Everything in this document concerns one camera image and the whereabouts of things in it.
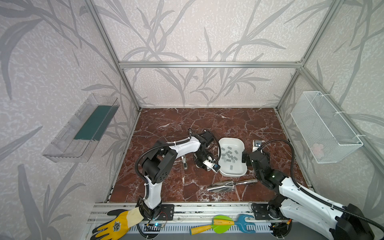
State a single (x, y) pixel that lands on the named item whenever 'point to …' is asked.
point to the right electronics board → (281, 230)
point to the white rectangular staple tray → (231, 163)
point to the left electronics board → (155, 227)
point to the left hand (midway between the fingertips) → (210, 159)
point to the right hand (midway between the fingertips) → (252, 146)
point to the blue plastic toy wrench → (247, 227)
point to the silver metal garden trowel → (229, 184)
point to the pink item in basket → (317, 150)
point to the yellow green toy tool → (221, 224)
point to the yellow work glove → (117, 228)
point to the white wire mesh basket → (327, 135)
